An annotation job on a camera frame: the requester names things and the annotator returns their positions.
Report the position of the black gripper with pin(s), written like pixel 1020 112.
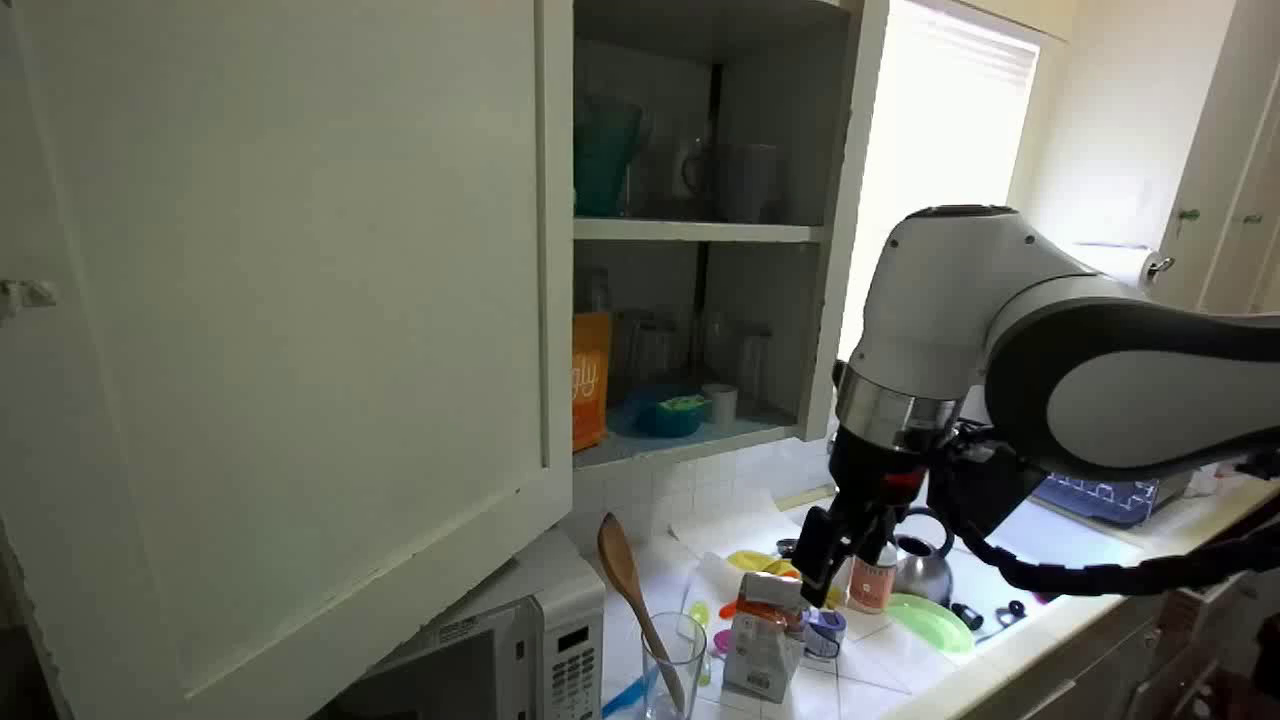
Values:
pixel 873 486

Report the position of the white packet with orange band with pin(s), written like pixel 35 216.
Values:
pixel 761 660

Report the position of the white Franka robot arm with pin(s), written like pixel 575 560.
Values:
pixel 1135 387

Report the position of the cream lower cabinet drawers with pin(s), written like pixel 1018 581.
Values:
pixel 1104 665

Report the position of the white upper cabinet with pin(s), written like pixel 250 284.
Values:
pixel 834 265

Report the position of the orange food packet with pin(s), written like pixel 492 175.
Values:
pixel 588 383

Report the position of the white open cabinet door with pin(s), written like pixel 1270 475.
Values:
pixel 295 335

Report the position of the pink cube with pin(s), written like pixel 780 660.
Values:
pixel 869 585

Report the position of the small jar with purple lid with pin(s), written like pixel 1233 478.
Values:
pixel 826 635

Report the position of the pink spoon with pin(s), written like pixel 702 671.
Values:
pixel 723 643

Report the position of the yellow-green spatula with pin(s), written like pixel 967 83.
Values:
pixel 696 618

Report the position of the clear drinking glass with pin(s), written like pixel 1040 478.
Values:
pixel 694 665

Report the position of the small white cup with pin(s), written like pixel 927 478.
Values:
pixel 723 405

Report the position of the blue bowl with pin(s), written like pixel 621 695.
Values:
pixel 665 417

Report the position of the white paper sheet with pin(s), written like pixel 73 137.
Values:
pixel 1072 535

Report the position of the wooden spoon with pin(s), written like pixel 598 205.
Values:
pixel 619 554

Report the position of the blue patterned box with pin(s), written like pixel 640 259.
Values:
pixel 1104 497

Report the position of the white microwave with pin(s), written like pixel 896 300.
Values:
pixel 567 624

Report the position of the grey tumbler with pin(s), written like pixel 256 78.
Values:
pixel 751 183

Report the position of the clear glass mug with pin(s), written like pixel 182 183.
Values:
pixel 683 170

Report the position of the white window blind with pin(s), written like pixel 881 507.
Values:
pixel 941 144

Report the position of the teal plastic cup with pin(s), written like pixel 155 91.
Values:
pixel 604 160

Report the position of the white closed cabinets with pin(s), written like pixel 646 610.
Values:
pixel 1224 160

